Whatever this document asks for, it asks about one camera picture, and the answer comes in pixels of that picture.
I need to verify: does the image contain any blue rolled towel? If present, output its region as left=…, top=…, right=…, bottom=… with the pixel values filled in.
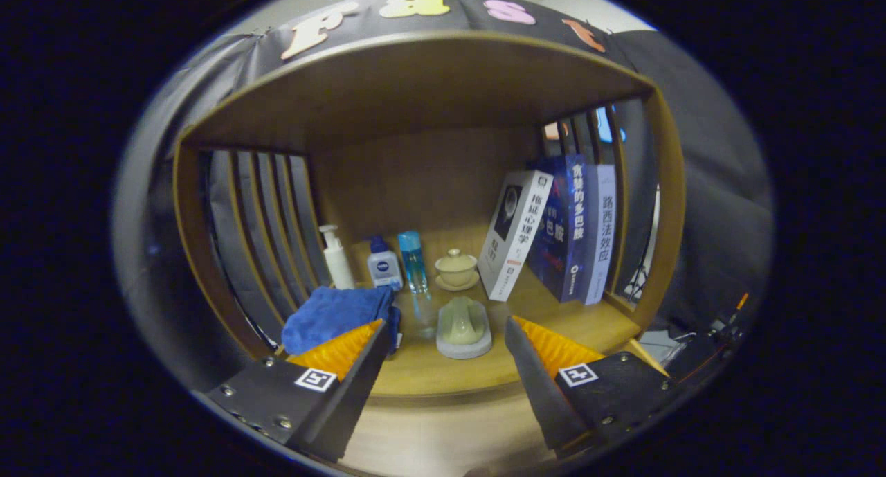
left=281, top=285, right=402, bottom=357

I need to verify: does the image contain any clear blue bottle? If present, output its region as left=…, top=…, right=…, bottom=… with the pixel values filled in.
left=397, top=231, right=430, bottom=295

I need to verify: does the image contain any wooden countertop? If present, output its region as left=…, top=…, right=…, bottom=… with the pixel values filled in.
left=273, top=238, right=644, bottom=398

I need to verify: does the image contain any white pump bottle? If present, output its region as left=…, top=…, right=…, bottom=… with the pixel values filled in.
left=319, top=225, right=356, bottom=290

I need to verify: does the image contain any white book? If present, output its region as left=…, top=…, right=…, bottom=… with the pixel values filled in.
left=478, top=170, right=554, bottom=302

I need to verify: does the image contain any dark blue book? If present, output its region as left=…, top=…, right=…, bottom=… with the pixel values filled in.
left=527, top=154, right=597, bottom=303

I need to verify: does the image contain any wooden cabinet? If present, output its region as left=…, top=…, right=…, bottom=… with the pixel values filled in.
left=172, top=30, right=687, bottom=402

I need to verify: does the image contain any black tripod stand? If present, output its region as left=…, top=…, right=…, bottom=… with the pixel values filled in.
left=623, top=259, right=657, bottom=306

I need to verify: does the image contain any black equipment with orange part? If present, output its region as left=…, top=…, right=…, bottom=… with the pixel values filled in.
left=706, top=291, right=752, bottom=343

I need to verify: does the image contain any light blue book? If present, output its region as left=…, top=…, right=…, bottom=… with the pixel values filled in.
left=583, top=164, right=618, bottom=306

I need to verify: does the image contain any beige lidded teacup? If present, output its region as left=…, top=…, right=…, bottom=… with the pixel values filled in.
left=435, top=249, right=480, bottom=292

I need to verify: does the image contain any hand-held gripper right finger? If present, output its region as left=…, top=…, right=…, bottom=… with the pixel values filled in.
left=504, top=316, right=686, bottom=458

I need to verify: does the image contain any white bottle blue cap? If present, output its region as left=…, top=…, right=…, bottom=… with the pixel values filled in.
left=366, top=236, right=404, bottom=292

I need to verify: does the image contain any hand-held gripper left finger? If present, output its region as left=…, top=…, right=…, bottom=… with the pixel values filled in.
left=194, top=319, right=392, bottom=464

